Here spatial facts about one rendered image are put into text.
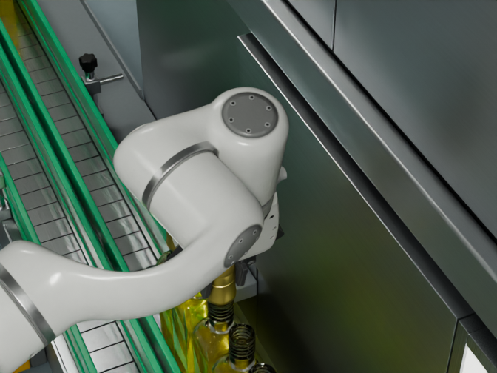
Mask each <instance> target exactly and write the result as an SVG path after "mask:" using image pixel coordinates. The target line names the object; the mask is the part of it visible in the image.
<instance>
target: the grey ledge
mask: <svg viewBox="0 0 497 373"><path fill-rule="evenodd" d="M36 1H37V2H38V4H39V6H40V8H41V9H42V11H43V13H44V15H45V16H46V18H47V20H48V22H49V23H50V25H51V27H52V29H53V30H54V32H55V34H56V36H57V37H58V40H59V41H60V42H61V45H62V47H63V48H64V50H65V52H66V53H67V55H68V57H69V58H70V61H71V62H72V64H73V66H74V68H75V69H76V71H77V73H78V74H79V76H80V77H81V76H83V75H85V73H84V71H83V70H82V67H81V66H80V64H79V57H80V56H83V55H84V54H85V53H88V54H91V53H93V54H94V55H95V57H96V58H97V62H98V66H97V67H95V70H94V71H95V73H96V74H97V76H98V78H103V77H107V76H110V75H114V74H118V73H122V74H123V77H124V79H123V80H120V81H115V82H112V83H109V84H105V85H101V93H97V96H98V105H99V106H100V108H101V109H102V111H103V113H104V120H105V122H106V124H107V126H108V127H109V129H110V131H111V133H112V135H113V136H114V138H115V140H116V141H117V143H118V145H119V144H120V143H121V142H122V140H124V139H125V137H127V136H128V134H130V133H131V131H133V130H134V129H136V128H138V127H139V126H141V125H144V124H148V123H151V122H153V121H157V120H156V119H155V117H154V116H153V114H152V112H151V111H150V109H149V108H148V106H147V105H146V102H145V101H144V100H143V93H142V89H141V87H140V86H139V84H138V83H137V81H136V80H135V78H134V76H133V74H132V73H131V72H130V70H129V68H128V67H127V65H126V63H125V62H124V60H123V59H122V57H121V55H120V54H119V52H118V51H117V49H116V48H115V46H114V44H113V43H112V41H111V40H110V38H109V36H108V35H107V33H106V31H105V30H104V28H103V27H102V25H101V23H100V22H99V20H98V19H97V17H96V16H95V14H94V13H93V11H92V9H91V8H90V6H89V5H88V3H87V1H86V0H36ZM236 289H237V294H236V297H235V299H234V303H236V302H238V301H241V300H245V299H247V298H250V297H253V296H255V295H257V281H256V280H255V278H254V276H253V274H252V273H251V271H250V270H248V273H247V276H246V281H245V285H244V286H238V285H237V284H236Z"/></svg>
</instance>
